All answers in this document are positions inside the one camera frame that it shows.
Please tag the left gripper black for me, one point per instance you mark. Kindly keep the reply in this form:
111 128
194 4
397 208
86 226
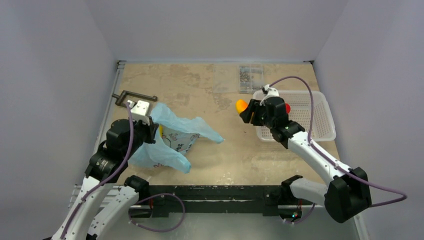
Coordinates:
151 129

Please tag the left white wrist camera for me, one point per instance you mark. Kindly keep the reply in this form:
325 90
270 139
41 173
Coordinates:
140 111

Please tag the yellow fruit inside bag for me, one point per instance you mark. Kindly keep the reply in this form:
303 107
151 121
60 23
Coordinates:
161 129

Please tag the dark metal clamp handle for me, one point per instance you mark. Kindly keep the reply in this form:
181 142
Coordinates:
125 94

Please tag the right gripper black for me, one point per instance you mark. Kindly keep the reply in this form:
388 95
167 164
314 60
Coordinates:
251 111

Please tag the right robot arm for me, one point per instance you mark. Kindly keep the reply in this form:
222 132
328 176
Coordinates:
344 192

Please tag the light blue plastic bag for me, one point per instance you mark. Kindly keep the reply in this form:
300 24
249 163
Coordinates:
179 135

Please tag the yellow fake fruit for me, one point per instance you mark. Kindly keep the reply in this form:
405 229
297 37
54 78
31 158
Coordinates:
241 105

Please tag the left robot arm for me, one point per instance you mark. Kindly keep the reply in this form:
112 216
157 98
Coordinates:
104 168

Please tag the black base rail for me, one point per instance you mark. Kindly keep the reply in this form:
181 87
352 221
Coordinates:
267 200

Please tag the red fake apple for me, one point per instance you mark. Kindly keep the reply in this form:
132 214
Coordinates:
288 108

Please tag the white plastic basket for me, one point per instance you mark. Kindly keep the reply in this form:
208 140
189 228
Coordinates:
310 110

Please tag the clear compartment screw box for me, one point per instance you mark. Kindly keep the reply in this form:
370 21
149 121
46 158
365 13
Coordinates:
242 78

